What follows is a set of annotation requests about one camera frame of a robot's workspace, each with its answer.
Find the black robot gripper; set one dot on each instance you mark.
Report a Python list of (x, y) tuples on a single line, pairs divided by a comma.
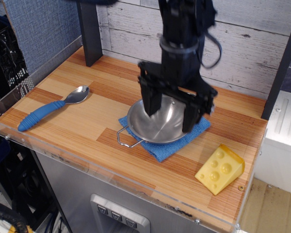
[(178, 76)]

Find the small stainless steel pot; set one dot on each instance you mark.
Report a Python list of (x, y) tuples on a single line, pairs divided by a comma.
[(163, 127)]

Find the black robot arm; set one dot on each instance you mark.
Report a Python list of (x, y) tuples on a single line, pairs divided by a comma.
[(185, 27)]

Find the blue folded cloth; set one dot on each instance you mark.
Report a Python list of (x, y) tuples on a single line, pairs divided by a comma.
[(162, 151)]

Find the clear acrylic table guard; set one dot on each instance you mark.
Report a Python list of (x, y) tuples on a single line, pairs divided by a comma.
[(78, 150)]

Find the yellow toy cheese wedge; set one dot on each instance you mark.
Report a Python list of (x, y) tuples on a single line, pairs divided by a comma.
[(221, 169)]

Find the silver panel with buttons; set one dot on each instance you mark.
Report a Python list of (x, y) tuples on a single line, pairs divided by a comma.
[(111, 217)]

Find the black plastic crate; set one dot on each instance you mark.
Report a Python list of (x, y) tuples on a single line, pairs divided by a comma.
[(13, 69)]

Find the spoon with blue handle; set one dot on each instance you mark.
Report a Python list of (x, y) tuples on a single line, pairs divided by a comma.
[(76, 96)]

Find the dark right frame post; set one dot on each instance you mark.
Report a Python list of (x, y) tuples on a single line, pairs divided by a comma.
[(278, 81)]

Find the dark frame post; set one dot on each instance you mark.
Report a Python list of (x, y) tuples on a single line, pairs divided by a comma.
[(278, 81), (88, 19)]

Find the dark left frame post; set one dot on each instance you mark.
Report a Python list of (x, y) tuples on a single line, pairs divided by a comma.
[(88, 19)]

